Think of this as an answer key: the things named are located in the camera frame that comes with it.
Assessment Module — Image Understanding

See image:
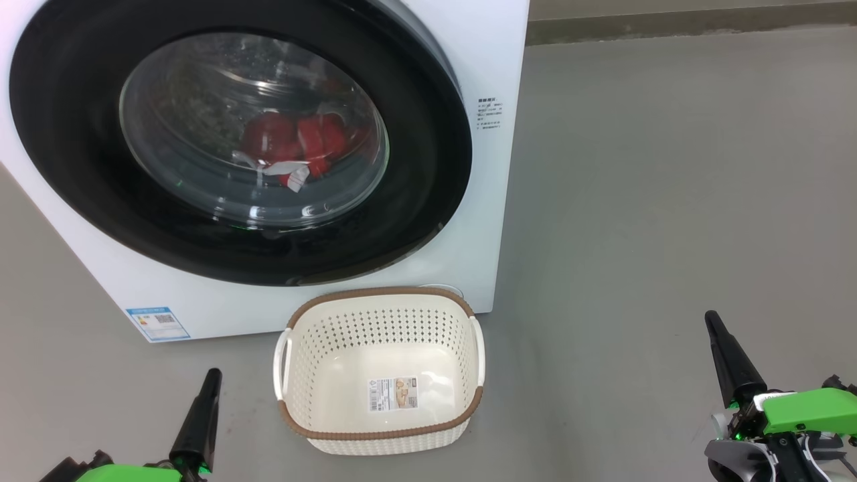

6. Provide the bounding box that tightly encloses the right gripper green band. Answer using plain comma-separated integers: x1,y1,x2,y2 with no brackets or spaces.
704,310,857,463

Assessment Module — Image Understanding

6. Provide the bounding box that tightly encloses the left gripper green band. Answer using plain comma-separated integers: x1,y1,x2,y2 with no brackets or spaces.
75,368,223,482

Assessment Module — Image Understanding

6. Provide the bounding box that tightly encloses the black washer door with glass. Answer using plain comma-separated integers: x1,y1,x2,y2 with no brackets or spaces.
9,0,473,287

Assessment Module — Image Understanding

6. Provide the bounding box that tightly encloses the red and white garment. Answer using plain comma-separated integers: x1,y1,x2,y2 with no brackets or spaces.
231,110,368,193

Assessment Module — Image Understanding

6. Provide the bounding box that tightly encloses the white front-load washing machine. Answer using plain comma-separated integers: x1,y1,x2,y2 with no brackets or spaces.
0,0,530,343

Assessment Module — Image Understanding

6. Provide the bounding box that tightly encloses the cream perforated basket brown rim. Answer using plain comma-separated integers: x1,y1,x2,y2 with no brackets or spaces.
272,287,485,457

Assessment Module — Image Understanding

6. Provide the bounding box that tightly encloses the white printed label sticker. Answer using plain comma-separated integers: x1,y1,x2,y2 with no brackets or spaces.
367,376,419,413

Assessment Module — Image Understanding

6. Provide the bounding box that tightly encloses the blue energy label sticker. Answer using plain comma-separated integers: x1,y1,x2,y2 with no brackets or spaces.
125,307,191,343

